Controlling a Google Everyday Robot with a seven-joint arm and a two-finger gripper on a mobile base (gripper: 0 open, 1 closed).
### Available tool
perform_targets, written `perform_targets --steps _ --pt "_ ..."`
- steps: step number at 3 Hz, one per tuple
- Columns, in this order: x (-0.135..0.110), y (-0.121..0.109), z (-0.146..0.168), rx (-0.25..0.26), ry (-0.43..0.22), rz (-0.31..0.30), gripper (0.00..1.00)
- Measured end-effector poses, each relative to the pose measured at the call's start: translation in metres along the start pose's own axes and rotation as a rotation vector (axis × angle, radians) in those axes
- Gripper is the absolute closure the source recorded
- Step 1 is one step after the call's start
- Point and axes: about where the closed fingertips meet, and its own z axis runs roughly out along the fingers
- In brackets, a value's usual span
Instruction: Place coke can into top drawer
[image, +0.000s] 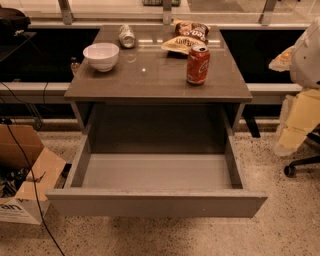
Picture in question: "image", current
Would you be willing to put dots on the black office chair base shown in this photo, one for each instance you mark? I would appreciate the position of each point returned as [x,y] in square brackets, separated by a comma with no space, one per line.
[290,170]

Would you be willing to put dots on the small bottle behind cabinet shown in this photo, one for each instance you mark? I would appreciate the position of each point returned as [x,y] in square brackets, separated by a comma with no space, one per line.
[75,64]

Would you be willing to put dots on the black bag on desk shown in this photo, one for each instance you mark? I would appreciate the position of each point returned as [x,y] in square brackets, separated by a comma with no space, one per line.
[12,22]

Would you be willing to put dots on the yellow chip bag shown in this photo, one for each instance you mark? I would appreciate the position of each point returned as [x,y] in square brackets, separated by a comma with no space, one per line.
[181,44]

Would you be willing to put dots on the crushed silver can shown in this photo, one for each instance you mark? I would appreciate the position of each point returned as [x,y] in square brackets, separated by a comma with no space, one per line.
[126,36]

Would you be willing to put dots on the grey drawer cabinet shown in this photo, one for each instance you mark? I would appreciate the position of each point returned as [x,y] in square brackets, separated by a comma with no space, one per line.
[149,74]

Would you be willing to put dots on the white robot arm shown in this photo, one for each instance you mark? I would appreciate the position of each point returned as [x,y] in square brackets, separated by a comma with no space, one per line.
[300,114]

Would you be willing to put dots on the cardboard box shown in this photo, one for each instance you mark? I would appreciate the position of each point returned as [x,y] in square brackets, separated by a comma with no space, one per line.
[27,170]

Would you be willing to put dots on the red coke can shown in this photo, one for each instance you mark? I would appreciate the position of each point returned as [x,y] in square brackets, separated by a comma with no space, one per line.
[197,64]

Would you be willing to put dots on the open grey top drawer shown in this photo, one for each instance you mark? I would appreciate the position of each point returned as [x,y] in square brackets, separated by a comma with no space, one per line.
[157,161]

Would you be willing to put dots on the white ceramic bowl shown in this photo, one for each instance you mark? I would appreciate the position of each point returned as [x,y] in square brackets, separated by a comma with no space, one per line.
[102,56]

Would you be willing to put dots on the brown chip bag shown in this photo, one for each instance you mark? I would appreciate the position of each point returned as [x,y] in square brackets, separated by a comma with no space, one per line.
[192,29]

